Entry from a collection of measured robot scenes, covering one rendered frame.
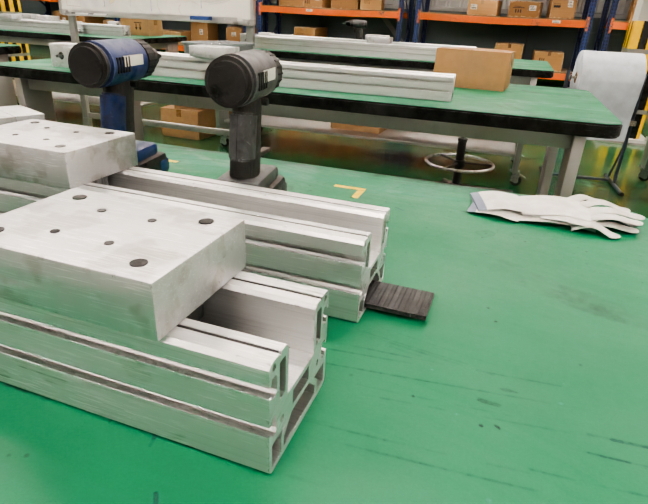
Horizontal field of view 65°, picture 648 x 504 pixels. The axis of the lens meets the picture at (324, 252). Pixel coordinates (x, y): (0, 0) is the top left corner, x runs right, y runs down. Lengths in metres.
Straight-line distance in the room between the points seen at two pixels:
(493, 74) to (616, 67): 1.69
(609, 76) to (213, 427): 3.70
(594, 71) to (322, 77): 2.28
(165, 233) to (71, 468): 0.16
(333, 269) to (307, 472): 0.19
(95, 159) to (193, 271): 0.31
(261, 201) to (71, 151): 0.20
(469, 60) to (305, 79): 0.72
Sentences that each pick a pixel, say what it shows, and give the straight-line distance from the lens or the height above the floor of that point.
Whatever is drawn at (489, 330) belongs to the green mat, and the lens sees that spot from 0.52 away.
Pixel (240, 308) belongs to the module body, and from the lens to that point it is 0.38.
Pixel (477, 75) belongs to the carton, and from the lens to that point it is 2.34.
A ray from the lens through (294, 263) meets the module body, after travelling 0.48.
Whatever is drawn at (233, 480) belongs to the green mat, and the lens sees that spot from 0.35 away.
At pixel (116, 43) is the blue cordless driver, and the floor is 0.99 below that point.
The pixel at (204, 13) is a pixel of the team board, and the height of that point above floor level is 1.00.
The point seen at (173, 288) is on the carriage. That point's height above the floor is 0.89.
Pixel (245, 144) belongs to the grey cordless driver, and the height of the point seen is 0.89.
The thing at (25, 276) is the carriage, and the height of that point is 0.89.
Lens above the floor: 1.05
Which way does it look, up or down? 25 degrees down
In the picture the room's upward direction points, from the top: 3 degrees clockwise
